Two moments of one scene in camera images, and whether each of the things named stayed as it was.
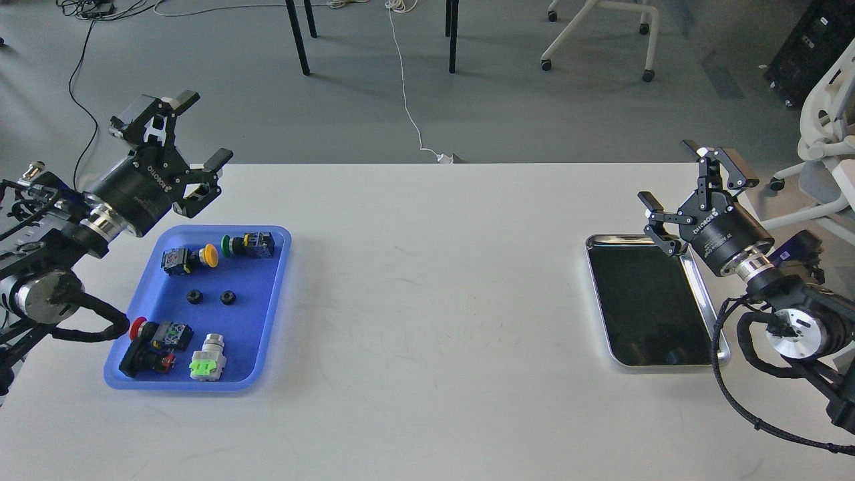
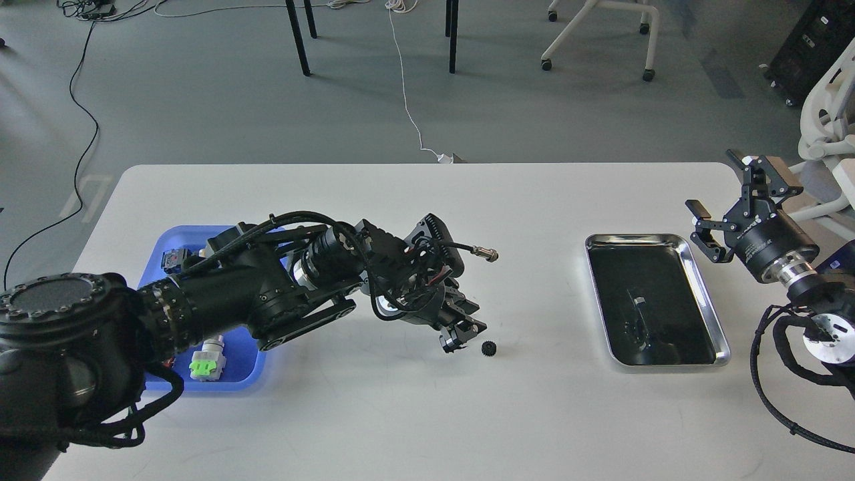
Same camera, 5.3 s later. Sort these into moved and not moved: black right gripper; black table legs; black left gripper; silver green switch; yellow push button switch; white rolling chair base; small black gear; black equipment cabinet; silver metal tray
Moved: black left gripper; small black gear; black right gripper
Not moved: yellow push button switch; silver green switch; black equipment cabinet; white rolling chair base; black table legs; silver metal tray
